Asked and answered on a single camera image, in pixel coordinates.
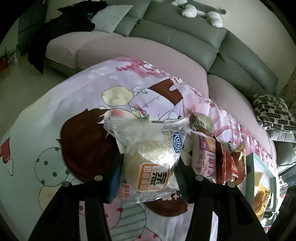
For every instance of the red snack packet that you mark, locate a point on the red snack packet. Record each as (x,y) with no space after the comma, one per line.
(229,169)

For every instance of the cartoon print cloth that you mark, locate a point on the cartoon print cloth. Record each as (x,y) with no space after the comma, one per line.
(61,137)

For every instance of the grey sofa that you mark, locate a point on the grey sofa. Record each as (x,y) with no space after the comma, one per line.
(213,61)

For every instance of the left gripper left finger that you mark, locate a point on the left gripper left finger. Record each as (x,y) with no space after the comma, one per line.
(114,185)

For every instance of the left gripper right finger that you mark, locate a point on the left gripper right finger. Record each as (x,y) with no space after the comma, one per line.
(185,177)

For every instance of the grey white plush toy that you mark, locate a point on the grey white plush toy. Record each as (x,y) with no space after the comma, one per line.
(191,9)

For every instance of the steamed cake clear packet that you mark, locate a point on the steamed cake clear packet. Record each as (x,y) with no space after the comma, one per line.
(151,150)

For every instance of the round cookies clear packet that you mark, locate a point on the round cookies clear packet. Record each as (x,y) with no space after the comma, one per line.
(202,123)

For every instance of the teal white box tray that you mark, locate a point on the teal white box tray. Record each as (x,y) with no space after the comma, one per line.
(258,173)

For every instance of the pink sofa seat cover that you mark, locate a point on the pink sofa seat cover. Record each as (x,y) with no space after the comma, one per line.
(77,51)

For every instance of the dark clothing on sofa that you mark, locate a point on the dark clothing on sofa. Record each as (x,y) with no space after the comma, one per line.
(34,33)

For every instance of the dark green biscuit packet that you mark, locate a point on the dark green biscuit packet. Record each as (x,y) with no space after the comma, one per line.
(269,211)

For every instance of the purple swiss roll packet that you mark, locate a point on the purple swiss roll packet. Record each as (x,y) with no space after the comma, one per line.
(204,155)

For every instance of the yellow soft bread packet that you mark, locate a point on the yellow soft bread packet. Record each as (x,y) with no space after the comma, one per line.
(260,201)

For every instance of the black white patterned cushion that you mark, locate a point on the black white patterned cushion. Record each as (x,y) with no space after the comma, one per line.
(272,113)

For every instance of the orange swiss roll packet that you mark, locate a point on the orange swiss roll packet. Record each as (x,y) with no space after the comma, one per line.
(239,156)

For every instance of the grey cushion right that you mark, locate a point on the grey cushion right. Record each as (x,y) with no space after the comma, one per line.
(281,136)

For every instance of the light grey cushion left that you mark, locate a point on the light grey cushion left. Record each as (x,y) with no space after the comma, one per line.
(107,19)

